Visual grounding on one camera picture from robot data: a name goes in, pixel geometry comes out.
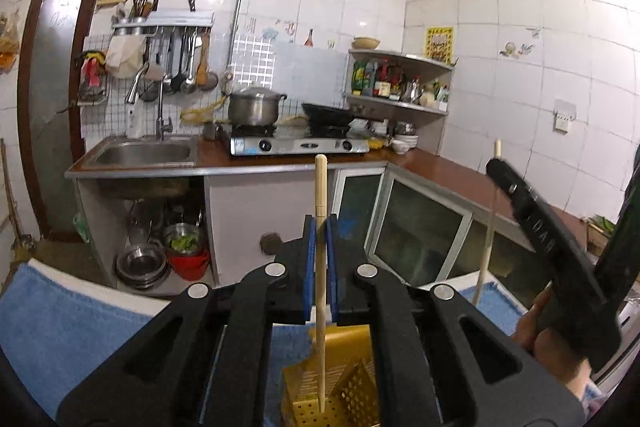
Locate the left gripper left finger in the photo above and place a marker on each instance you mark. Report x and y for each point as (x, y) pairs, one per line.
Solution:
(211, 357)

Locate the blue textured table cloth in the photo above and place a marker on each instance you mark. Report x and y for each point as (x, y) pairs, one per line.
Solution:
(51, 340)

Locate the yellow wall poster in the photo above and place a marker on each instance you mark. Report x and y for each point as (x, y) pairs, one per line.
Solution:
(439, 42)

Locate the hanging orange bag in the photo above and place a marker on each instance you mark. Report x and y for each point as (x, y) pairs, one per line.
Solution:
(10, 43)

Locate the stacked steel bowls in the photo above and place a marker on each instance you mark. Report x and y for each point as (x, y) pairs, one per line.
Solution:
(142, 266)

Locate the brown framed glass door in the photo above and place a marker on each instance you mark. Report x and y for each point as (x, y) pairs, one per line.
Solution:
(48, 118)

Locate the person's right hand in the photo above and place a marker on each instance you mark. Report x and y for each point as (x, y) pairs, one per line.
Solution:
(550, 349)

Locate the black wok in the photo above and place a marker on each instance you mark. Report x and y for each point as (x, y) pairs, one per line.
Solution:
(326, 119)

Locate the white stacked bowls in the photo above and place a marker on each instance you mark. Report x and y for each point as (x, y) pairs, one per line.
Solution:
(402, 143)

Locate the steel cooking pot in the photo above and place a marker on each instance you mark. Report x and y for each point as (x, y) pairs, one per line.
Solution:
(254, 107)

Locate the steel kitchen sink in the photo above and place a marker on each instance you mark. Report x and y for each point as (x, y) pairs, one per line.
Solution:
(123, 153)

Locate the chrome faucet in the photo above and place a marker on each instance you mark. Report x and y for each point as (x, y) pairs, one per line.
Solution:
(148, 87)

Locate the red basin with vegetables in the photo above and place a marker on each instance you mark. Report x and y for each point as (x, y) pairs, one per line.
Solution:
(186, 250)

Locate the white wall socket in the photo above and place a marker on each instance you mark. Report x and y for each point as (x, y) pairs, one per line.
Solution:
(564, 114)

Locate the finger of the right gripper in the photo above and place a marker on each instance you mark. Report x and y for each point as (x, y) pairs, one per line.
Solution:
(585, 296)

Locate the yellow perforated utensil holder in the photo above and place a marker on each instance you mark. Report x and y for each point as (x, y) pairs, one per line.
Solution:
(338, 390)

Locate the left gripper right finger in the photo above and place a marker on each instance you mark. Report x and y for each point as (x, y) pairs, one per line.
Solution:
(437, 360)

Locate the wooden chopstick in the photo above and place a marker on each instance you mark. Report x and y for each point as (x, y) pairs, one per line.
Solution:
(487, 247)
(320, 213)

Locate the wall utensil rack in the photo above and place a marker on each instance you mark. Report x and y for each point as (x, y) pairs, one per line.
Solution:
(174, 49)

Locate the yellow bowl on shelf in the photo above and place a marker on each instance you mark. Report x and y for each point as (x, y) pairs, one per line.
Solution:
(365, 43)

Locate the counter cabinets glass doors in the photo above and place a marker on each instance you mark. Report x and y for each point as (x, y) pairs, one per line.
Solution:
(425, 233)

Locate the steel gas stove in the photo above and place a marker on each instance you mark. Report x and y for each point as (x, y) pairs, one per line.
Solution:
(292, 141)

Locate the corner wall shelf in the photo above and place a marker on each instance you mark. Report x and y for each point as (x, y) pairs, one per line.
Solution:
(397, 87)

